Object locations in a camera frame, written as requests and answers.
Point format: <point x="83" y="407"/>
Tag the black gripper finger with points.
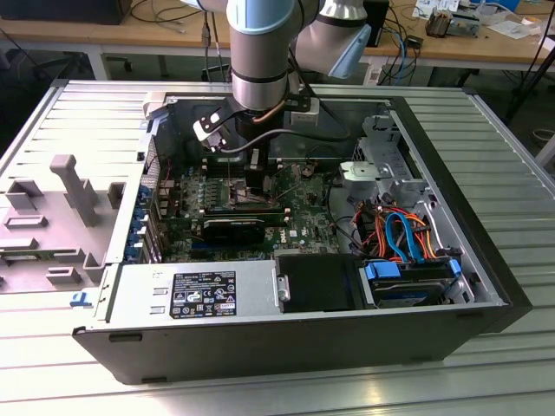
<point x="256" y="180"/>

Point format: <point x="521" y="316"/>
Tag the small black device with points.
<point x="414" y="41"/>

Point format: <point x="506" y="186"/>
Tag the wooden workbench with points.
<point x="130" y="34"/>

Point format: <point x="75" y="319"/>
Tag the tall black box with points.
<point x="377" y="21"/>

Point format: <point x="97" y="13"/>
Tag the silver power supply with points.
<point x="139" y="286"/>

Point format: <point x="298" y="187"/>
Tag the green motherboard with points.
<point x="312" y="208"/>

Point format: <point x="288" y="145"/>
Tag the white grey camera box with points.
<point x="305" y="118"/>

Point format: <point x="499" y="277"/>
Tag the round coin battery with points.
<point x="308" y="169"/>

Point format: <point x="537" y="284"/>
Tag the grey parts rack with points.
<point x="65" y="242"/>

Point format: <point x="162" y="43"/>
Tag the black equipment case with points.
<point x="65" y="11"/>

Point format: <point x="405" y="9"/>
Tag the white papers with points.
<point x="513" y="26"/>

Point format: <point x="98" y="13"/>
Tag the black drive bay box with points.
<point x="321" y="281"/>

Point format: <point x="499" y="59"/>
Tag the blue plastic clip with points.
<point x="80" y="299"/>

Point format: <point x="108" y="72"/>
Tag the RAM stick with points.
<point x="19" y="258"/>

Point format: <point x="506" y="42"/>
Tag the black graphics card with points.
<point x="234" y="232"/>

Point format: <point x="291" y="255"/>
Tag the white camera black bracket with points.
<point x="206" y="130"/>

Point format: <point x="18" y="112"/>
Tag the RAM slot black clips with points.
<point x="217" y="161"/>
<point x="217" y="168"/>

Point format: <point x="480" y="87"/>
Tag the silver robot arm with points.
<point x="260" y="65"/>

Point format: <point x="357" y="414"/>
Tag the CPU socket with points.
<point x="237" y="190"/>

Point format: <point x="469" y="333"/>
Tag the hard disk in blue carrier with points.
<point x="381" y="273"/>

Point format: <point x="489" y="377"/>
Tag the metal locking lever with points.
<point x="256" y="200"/>
<point x="228" y="169"/>

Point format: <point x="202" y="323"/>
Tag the black silver PC case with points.
<point x="260" y="346"/>

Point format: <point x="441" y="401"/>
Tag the grey desk device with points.
<point x="466" y="24"/>

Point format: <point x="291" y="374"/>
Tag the copper coil transformer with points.
<point x="438" y="24"/>

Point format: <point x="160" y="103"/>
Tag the silver metal drive cage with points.
<point x="373" y="173"/>

